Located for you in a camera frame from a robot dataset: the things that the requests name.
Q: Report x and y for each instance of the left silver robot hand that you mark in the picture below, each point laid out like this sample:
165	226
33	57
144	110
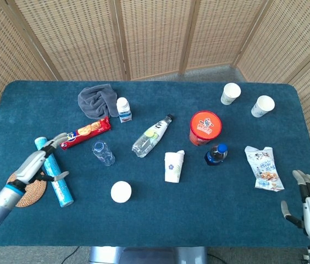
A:
30	167

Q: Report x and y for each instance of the small clear plastic bottle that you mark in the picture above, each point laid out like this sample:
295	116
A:
104	154

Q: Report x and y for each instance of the silver grey robot base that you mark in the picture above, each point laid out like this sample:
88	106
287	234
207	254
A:
146	255

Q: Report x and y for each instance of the white cup blue flower print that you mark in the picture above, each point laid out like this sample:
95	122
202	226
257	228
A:
121	192

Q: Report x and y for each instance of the small white yogurt drink bottle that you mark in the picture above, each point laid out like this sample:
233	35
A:
124	111

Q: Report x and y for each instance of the cola bottle blue cap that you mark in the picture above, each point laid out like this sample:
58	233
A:
216	155

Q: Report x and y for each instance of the white paper cup blue print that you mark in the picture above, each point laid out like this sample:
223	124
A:
263	105

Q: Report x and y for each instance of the clear soda bottle lime label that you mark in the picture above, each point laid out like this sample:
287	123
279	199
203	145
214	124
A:
150	136

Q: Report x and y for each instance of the white paper cup green print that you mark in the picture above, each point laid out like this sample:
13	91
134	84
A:
230	93

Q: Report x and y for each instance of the round woven rattan coaster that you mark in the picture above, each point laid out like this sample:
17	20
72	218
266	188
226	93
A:
34	195

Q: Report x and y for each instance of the light blue cylindrical roll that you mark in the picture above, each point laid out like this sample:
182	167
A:
61	192

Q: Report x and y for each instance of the red biscuit pack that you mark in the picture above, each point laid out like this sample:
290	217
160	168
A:
89	131

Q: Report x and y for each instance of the white snack bag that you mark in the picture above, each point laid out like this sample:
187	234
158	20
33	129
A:
265	170

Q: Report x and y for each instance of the grey crumpled towel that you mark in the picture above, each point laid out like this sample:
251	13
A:
96	100

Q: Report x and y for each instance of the stacked paper cups purple flower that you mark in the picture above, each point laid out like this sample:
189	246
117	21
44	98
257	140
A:
172	167

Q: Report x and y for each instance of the orange instant noodle tub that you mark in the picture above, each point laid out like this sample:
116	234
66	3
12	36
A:
205	126

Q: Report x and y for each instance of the blue table cloth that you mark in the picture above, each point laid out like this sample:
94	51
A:
171	220

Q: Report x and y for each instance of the woven wooden folding screen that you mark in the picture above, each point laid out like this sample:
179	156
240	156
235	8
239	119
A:
155	35

